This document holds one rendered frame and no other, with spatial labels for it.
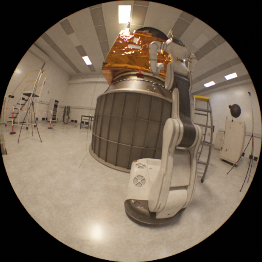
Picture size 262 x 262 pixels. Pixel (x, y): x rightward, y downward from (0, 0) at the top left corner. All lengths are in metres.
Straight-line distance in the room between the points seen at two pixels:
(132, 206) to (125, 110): 1.07
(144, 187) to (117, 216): 0.34
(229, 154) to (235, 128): 0.93
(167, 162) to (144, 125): 0.77
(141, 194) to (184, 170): 0.33
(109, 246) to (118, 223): 0.22
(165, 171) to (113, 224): 0.56
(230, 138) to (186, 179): 3.26
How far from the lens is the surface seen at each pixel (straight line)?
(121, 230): 0.72
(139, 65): 1.79
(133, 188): 0.62
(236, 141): 3.59
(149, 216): 0.59
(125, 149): 1.15
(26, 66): 7.73
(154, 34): 3.72
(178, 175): 0.47
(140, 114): 1.09
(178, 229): 0.85
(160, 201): 0.45
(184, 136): 0.43
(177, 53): 0.87
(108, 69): 1.82
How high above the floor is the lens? 0.70
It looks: 5 degrees down
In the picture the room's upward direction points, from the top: 9 degrees clockwise
